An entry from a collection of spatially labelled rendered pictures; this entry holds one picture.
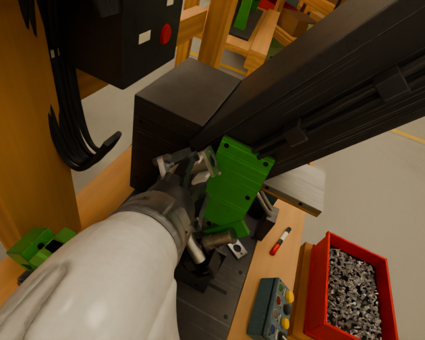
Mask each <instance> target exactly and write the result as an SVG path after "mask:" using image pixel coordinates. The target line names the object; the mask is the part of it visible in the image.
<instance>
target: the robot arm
mask: <svg viewBox="0 0 425 340"><path fill-rule="evenodd" d="M201 152H202V151H200V152H197V151H195V152H191V149H190V148H189V147H188V148H185V149H182V150H179V151H177V152H174V153H173V154H164V155H162V156H159V157H157V158H154V159H153V160H152V162H153V165H154V166H156V167H159V171H160V175H159V176H158V177H157V182H156V183H155V184H154V185H153V186H151V187H150V188H149V189H148V190H147V191H146V192H143V193H141V194H137V195H135V196H132V197H131V198H130V199H129V200H128V201H127V202H126V203H124V204H123V205H122V206H121V207H120V208H118V209H117V210H115V211H114V212H112V213H111V214H110V215H109V216H108V217H107V219H105V220H104V221H100V222H98V223H95V224H93V225H91V226H89V227H87V228H86V229H85V230H83V231H81V232H80V233H79V234H77V235H75V236H74V237H72V238H71V239H70V240H69V241H68V242H66V243H65V244H63V245H62V246H61V247H60V248H59V249H58V250H57V251H55V252H54V253H53V254H52V255H51V256H49V257H48V258H47V259H46V260H45V261H44V262H43V263H42V264H41V265H40V266H39V267H38V268H37V269H36V270H35V271H34V272H33V273H32V274H31V275H30V276H29V277H28V278H27V279H26V280H25V281H24V282H23V283H22V284H21V285H20V286H19V287H18V288H17V289H16V290H15V291H14V292H13V293H12V294H11V295H10V296H9V298H8V299H7V300H6V301H5V302H4V303H3V305H2V306H1V307H0V340H180V338H179V332H178V327H177V312H176V292H177V283H176V280H175V279H174V270H175V268H176V266H177V265H178V263H179V260H180V258H181V255H182V253H183V250H184V248H185V246H186V244H187V242H188V240H189V238H190V235H191V233H193V232H197V231H201V229H202V219H203V216H204V213H205V210H206V207H207V204H208V201H209V199H210V194H209V193H208V192H206V189H207V184H208V181H209V180H208V178H209V176H210V173H209V171H208V170H206V171H202V172H199V173H198V174H197V175H196V176H195V178H194V179H193V180H192V185H194V186H190V189H188V187H187V184H188V182H189V180H190V178H189V175H190V173H191V171H192V169H193V167H194V165H197V164H199V163H200V162H201V160H202V159H203V156H202V153H201ZM180 160H181V161H180ZM178 161H180V163H179V165H178V166H177V168H176V170H175V171H174V173H171V172H169V170H170V168H171V167H172V166H174V163H176V162H178Z"/></svg>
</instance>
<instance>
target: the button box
mask: <svg viewBox="0 0 425 340"><path fill-rule="evenodd" d="M280 283H281V284H282V285H283V291H282V292H281V291H280V290H279V284H280ZM287 291H290V290H289V289H288V287H287V286H286V285H285V284H284V282H282V280H281V279H280V278H278V277H276V278H261V280H260V285H259V288H258V292H257V295H256V299H255V302H254V307H253V311H252V315H251V318H250V322H249V325H248V330H247V334H248V335H249V336H250V337H251V338H252V339H253V340H279V334H280V333H281V332H283V333H285V334H286V335H287V332H288V329H284V328H283V326H282V320H283V318H287V319H288V321H289V319H290V315H286V313H285V305H286V304H289V305H290V306H292V303H289V302H288V301H287V298H286V293H287ZM277 296H279V297H280V299H281V303H280V305H278V304H277ZM274 310H277V312H278V318H277V319H275V317H274ZM272 324H273V325H274V326H275V334H272V333H271V325H272Z"/></svg>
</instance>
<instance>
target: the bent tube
mask: <svg viewBox="0 0 425 340"><path fill-rule="evenodd" d="M201 153H202V156H203V159H202V160H201V162H200V163H199V164H197V165H194V167H193V169H192V171H191V173H190V175H191V174H194V173H199V172H202V171H206V170H208V171H209V173H210V176H211V177H215V176H216V174H217V173H218V172H219V171H220V170H221V168H220V166H219V163H218V161H217V158H216V156H215V153H214V150H213V148H212V146H208V147H207V148H206V149H205V150H203V151H202V152H201ZM178 165H179V163H178V164H176V165H174V166H173V167H172V168H170V170H169V172H171V173H174V171H175V170H176V168H177V166H178ZM186 248H187V250H188V252H189V253H190V255H191V257H192V259H193V261H194V262H195V264H200V263H201V262H203V261H204V260H205V259H206V256H205V255H204V252H203V251H202V249H201V247H200V245H199V243H198V242H197V240H196V238H195V236H194V234H193V233H191V235H190V238H189V240H188V242H187V244H186Z"/></svg>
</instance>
